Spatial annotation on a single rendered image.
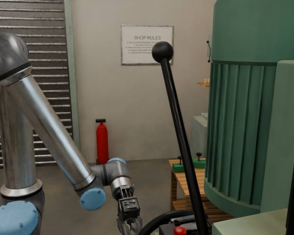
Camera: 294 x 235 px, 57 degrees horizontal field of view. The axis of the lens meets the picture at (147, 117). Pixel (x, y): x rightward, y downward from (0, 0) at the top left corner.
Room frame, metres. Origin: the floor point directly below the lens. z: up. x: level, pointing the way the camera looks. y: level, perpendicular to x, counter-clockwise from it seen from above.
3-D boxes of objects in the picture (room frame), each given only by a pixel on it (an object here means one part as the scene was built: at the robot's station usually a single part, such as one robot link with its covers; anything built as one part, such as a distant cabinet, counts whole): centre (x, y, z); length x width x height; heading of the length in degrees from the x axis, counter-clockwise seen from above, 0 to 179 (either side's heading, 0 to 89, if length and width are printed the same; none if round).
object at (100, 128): (3.21, 0.56, 0.30); 0.19 x 0.18 x 0.60; 9
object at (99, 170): (1.03, 0.23, 0.91); 0.12 x 0.12 x 0.09; 16
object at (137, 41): (3.39, 0.00, 1.48); 0.64 x 0.02 x 0.46; 99
